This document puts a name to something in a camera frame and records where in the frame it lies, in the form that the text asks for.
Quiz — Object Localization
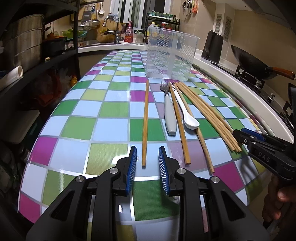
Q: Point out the lone wooden chopstick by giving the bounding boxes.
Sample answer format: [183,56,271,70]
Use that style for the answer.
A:
[142,80,149,167]

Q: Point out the hanging kitchen tools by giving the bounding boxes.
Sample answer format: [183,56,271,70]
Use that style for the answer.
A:
[182,0,198,16]

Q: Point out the right hand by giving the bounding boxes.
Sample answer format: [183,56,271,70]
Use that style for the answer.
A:
[262,175,295,227]

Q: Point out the wooden chopstick bundle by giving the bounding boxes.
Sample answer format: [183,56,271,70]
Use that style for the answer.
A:
[179,81,240,152]
[176,82,236,153]
[181,81,242,151]

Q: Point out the black gas stove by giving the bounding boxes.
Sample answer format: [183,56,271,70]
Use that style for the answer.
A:
[210,62,295,132]

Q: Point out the wooden chopstick under spoon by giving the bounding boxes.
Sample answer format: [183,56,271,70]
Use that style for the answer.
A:
[174,84,215,174]

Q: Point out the white ceramic spoon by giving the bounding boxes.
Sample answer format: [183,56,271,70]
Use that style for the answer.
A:
[171,83,200,130]

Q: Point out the checkered plastic tablecloth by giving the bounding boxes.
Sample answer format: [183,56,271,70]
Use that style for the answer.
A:
[18,51,267,240]

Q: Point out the black electric kettle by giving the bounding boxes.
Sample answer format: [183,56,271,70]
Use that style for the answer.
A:
[201,30,224,64]

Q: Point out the clear plastic utensil holder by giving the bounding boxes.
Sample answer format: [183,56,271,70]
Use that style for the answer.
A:
[145,25,200,81]

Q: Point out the black metal shelf rack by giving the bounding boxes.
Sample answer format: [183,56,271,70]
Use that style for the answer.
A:
[1,1,80,129]

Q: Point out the chrome sink faucet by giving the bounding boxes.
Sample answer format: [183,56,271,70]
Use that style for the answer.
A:
[100,13,122,44]

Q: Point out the red dish soap bottle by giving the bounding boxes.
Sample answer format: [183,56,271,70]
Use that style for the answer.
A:
[124,21,133,43]

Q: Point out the white paper roll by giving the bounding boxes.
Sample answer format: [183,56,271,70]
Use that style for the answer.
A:
[0,65,23,89]

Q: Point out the black spice rack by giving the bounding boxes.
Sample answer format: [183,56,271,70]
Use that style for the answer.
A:
[142,13,180,44]

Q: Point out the hanging white ladle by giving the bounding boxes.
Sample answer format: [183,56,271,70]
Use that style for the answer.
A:
[97,1,105,16]

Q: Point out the large steel stock pot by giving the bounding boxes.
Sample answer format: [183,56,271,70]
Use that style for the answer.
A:
[4,14,44,72]

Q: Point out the fork with grey handle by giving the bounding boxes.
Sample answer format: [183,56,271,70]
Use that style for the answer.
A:
[160,78,177,136]

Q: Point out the black wok wooden handle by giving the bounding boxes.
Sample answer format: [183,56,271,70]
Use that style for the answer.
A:
[231,45,295,80]

